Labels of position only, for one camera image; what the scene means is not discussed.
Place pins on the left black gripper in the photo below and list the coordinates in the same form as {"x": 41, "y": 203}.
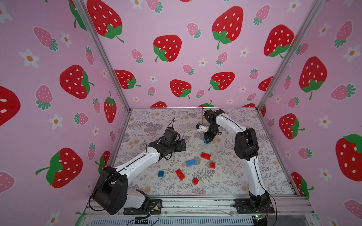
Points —
{"x": 178, "y": 148}

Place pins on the right aluminium corner post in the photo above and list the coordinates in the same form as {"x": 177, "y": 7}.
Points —
{"x": 308, "y": 21}

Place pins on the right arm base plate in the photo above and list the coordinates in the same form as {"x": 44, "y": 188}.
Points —
{"x": 244, "y": 206}

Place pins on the dark blue 2x2 brick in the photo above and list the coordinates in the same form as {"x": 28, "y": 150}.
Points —
{"x": 206, "y": 140}

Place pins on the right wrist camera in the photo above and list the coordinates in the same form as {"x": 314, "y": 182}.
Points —
{"x": 201, "y": 127}

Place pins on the aluminium front rail frame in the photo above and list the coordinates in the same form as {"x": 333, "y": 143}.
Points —
{"x": 208, "y": 210}

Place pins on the blue 2x2 brick left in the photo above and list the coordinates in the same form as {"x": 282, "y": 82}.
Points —
{"x": 161, "y": 174}

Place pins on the light blue 2x4 brick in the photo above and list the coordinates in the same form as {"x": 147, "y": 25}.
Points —
{"x": 190, "y": 163}

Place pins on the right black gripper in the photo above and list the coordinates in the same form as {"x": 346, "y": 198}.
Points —
{"x": 208, "y": 135}

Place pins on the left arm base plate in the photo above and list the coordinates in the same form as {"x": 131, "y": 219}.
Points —
{"x": 152, "y": 207}

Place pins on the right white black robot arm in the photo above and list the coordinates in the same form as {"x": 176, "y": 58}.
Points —
{"x": 245, "y": 147}

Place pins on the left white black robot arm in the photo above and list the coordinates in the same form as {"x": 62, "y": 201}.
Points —
{"x": 111, "y": 191}

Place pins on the left aluminium corner post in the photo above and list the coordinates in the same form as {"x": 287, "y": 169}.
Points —
{"x": 85, "y": 16}

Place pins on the red 2x4 brick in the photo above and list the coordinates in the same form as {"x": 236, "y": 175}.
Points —
{"x": 180, "y": 174}
{"x": 206, "y": 156}

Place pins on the aluminium corner post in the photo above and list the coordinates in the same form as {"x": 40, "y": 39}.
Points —
{"x": 85, "y": 16}
{"x": 308, "y": 21}

